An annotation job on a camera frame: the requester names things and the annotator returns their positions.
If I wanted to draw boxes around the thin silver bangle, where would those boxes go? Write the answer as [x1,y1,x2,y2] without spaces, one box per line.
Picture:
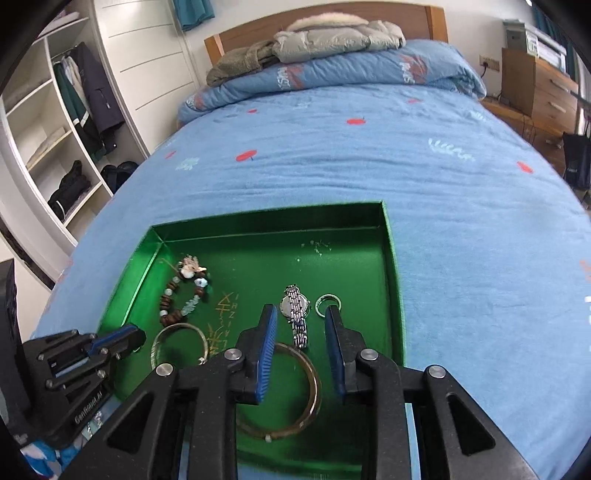
[149,322,211,370]

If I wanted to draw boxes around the silver wristwatch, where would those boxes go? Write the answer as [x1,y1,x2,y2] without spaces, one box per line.
[280,284,310,350]

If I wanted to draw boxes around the plain silver ring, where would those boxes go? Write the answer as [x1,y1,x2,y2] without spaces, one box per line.
[314,292,343,319]

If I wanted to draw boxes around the dark brown translucent bangle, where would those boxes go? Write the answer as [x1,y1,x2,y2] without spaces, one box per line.
[236,342,322,443]

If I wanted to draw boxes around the brown white beaded bracelet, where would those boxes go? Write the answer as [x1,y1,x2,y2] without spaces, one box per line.
[158,256,211,328]

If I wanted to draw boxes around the green jewelry tray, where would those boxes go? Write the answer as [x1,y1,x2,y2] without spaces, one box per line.
[97,202,406,479]

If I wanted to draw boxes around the blue white gloved hand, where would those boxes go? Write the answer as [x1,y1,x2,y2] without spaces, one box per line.
[21,436,87,479]

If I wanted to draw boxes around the black clothes on shelf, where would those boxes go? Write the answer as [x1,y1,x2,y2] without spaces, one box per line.
[48,160,91,221]

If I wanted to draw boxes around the blue dinosaur bed sheet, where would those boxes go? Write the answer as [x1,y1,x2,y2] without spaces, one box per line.
[36,85,590,479]

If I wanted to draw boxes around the dark hanging jacket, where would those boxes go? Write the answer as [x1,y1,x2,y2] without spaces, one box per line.
[71,42,125,153]

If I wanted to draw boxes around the white open wardrobe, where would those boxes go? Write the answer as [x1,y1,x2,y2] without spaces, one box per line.
[1,1,197,282]

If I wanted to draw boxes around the olive fleece garment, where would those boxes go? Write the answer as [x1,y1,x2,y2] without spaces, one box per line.
[206,40,280,87]

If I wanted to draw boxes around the folded blue duvet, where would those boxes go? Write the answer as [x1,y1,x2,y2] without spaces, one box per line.
[177,39,487,125]

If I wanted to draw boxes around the grey puffer jacket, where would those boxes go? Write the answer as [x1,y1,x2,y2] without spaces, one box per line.
[273,20,407,64]

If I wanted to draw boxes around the black bag on floor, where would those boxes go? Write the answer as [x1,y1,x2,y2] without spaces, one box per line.
[563,133,591,190]

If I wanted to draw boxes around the wooden drawer nightstand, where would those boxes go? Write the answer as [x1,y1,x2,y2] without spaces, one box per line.
[501,48,578,174]

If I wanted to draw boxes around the teal left curtain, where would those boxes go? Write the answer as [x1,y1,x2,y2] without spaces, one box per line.
[173,0,214,32]

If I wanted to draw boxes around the white fur pillow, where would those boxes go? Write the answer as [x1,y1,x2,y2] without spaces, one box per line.
[284,12,369,32]

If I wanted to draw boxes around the wooden headboard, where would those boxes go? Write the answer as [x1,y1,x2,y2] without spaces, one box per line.
[204,1,449,64]

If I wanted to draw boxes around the white printer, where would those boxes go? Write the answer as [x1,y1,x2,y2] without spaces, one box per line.
[503,19,567,73]

